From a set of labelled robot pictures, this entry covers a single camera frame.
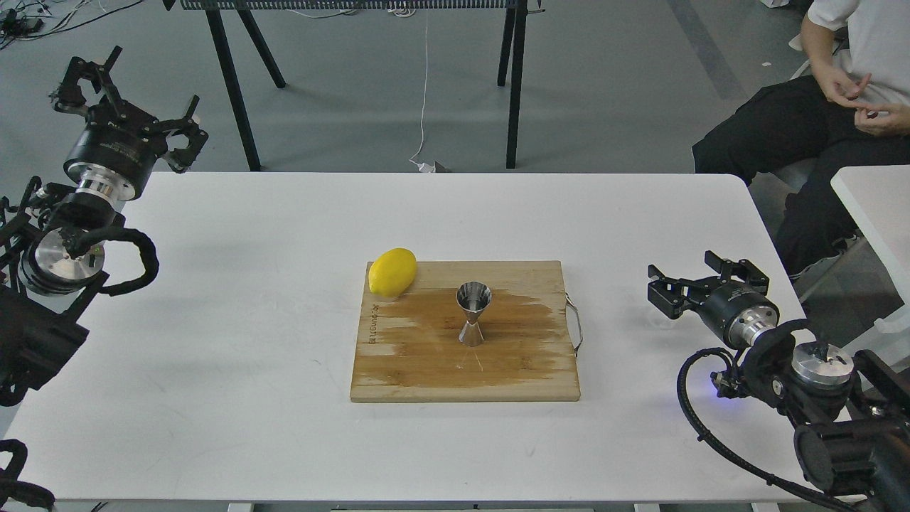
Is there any black cable bundle on floor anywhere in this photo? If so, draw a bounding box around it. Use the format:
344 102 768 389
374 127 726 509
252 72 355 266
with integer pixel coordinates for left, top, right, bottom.
0 0 146 50

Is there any white power cable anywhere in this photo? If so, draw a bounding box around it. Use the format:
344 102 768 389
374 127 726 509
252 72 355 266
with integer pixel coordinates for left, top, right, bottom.
408 7 452 174

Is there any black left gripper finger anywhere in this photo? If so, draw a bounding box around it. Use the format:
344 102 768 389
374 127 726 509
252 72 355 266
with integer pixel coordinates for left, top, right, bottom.
153 95 210 174
50 46 132 125

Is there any yellow lemon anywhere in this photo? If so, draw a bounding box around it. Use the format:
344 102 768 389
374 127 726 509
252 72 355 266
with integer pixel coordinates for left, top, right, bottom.
368 247 418 298

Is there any wooden cutting board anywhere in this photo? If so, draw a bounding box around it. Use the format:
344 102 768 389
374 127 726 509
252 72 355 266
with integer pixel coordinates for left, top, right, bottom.
350 260 581 404

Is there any white side table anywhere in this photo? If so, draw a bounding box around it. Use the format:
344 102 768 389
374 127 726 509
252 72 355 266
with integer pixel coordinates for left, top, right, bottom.
831 165 909 373

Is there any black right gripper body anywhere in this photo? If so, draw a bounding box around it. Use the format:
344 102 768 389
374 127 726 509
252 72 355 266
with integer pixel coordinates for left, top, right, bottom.
695 282 779 349

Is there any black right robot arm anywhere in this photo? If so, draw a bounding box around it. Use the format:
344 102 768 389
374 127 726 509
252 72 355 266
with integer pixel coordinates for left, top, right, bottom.
647 252 909 511

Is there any black metal frame table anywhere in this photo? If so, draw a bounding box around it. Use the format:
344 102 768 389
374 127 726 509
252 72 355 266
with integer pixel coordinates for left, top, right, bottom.
161 0 547 172

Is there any seated person in white shirt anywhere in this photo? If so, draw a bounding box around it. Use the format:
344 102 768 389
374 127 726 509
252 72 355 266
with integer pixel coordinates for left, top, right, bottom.
692 1 909 281

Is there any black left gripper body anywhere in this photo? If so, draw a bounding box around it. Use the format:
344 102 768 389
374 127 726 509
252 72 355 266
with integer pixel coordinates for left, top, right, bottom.
64 117 168 201

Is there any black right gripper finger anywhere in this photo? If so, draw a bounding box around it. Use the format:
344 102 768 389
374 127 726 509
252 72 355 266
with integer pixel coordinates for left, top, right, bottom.
647 265 708 319
705 250 769 294

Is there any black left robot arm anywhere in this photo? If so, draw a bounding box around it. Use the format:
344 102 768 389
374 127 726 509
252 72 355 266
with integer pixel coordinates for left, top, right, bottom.
1 48 208 406

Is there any steel double jigger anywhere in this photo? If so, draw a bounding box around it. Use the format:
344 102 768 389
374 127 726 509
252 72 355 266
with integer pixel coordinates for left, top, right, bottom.
457 281 492 347

